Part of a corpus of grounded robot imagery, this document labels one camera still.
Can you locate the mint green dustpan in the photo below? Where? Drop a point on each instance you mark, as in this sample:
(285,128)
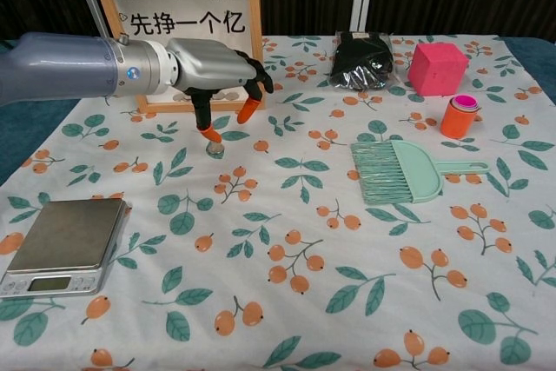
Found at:
(423,171)

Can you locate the orange cup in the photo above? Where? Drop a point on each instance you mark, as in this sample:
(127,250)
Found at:
(454,125)

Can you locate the wooden frame money box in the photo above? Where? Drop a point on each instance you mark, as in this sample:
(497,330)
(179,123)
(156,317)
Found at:
(182,10)

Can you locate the floral tablecloth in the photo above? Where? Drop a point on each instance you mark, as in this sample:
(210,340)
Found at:
(304,301)

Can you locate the mint green brush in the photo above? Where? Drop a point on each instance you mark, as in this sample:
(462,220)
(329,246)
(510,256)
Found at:
(382,173)

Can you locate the magenta nested cup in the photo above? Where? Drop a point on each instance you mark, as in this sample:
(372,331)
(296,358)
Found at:
(464,101)

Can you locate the silver digital scale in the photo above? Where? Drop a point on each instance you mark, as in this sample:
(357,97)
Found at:
(65,236)

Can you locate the black gloves in plastic bag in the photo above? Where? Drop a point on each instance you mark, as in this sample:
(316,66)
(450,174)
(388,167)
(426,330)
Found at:
(360,58)

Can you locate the silver coin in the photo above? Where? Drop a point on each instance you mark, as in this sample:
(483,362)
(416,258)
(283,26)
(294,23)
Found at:
(216,149)
(219,96)
(232,95)

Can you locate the pink foam cube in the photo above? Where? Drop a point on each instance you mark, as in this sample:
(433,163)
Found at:
(434,71)

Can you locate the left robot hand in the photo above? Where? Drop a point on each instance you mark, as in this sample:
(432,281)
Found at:
(208,64)

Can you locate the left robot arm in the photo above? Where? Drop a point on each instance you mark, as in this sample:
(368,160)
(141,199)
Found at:
(65,67)

